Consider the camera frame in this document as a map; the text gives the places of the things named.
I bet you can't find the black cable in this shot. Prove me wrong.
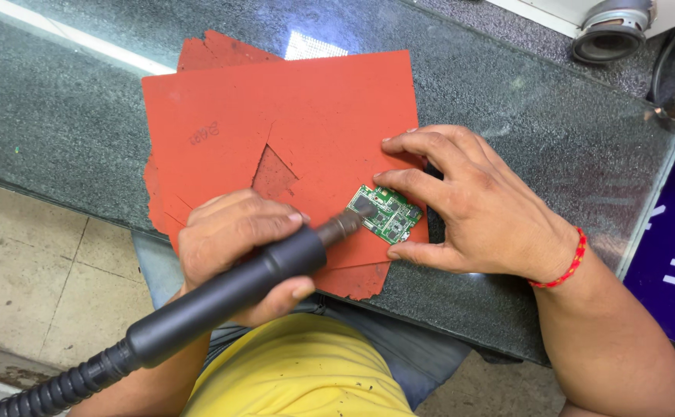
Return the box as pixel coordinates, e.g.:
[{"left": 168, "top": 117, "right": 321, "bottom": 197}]
[{"left": 649, "top": 23, "right": 675, "bottom": 114}]

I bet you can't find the red thread bracelet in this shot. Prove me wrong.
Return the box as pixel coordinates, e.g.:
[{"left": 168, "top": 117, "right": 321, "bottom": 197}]
[{"left": 527, "top": 227, "right": 588, "bottom": 289}]

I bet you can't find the person's left hand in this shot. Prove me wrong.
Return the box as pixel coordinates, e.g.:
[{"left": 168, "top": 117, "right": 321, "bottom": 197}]
[{"left": 178, "top": 189, "right": 316, "bottom": 329}]

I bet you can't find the blue sign board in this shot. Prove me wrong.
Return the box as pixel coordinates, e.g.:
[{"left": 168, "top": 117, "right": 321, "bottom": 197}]
[{"left": 623, "top": 119, "right": 675, "bottom": 355}]

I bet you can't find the torn orange silicone mat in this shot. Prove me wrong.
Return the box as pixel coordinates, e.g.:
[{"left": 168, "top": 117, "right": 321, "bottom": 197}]
[{"left": 143, "top": 30, "right": 393, "bottom": 301}]

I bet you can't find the black corrugated hose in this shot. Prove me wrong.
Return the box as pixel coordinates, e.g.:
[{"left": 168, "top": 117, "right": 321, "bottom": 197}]
[{"left": 0, "top": 339, "right": 141, "bottom": 417}]

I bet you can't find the yellow shirt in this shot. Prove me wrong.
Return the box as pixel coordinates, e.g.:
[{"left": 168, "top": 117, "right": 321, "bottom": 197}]
[{"left": 180, "top": 313, "right": 418, "bottom": 417}]

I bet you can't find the black hot air gun handle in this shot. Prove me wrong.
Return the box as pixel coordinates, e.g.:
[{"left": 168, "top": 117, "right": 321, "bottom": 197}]
[{"left": 126, "top": 207, "right": 373, "bottom": 371}]

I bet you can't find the green circuit board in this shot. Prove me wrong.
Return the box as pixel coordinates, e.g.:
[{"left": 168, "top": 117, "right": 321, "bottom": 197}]
[{"left": 346, "top": 184, "right": 424, "bottom": 246}]

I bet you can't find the person's right hand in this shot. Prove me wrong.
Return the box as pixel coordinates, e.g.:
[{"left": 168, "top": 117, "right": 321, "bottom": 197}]
[{"left": 372, "top": 124, "right": 583, "bottom": 285}]

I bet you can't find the round grey speaker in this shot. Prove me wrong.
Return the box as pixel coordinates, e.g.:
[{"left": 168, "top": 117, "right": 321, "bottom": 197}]
[{"left": 571, "top": 0, "right": 658, "bottom": 64}]

